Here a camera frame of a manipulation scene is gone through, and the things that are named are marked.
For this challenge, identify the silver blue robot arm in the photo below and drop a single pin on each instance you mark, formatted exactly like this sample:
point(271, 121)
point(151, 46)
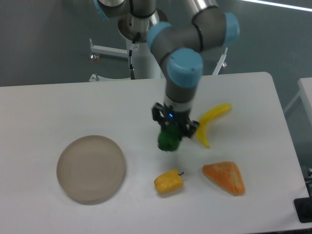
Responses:
point(177, 52)

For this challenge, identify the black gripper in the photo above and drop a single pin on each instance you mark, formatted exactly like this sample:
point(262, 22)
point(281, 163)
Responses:
point(175, 113)

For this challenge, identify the black device at table edge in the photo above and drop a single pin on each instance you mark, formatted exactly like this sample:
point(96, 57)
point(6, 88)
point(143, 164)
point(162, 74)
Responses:
point(303, 207)

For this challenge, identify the beige round plate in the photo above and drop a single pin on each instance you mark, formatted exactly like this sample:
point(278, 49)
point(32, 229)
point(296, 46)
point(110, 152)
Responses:
point(90, 170)

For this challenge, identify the orange triangular toy bread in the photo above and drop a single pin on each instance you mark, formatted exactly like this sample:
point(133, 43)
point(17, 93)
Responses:
point(227, 175)

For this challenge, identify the yellow toy pepper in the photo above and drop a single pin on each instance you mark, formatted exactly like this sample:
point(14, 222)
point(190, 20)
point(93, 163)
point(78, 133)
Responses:
point(169, 181)

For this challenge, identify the green toy pepper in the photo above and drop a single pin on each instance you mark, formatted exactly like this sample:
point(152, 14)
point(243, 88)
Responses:
point(169, 138)

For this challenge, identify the yellow toy banana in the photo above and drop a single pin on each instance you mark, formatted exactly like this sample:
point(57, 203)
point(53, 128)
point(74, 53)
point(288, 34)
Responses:
point(207, 118)

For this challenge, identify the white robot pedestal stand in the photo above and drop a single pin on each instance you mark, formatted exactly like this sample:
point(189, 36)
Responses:
point(138, 54)

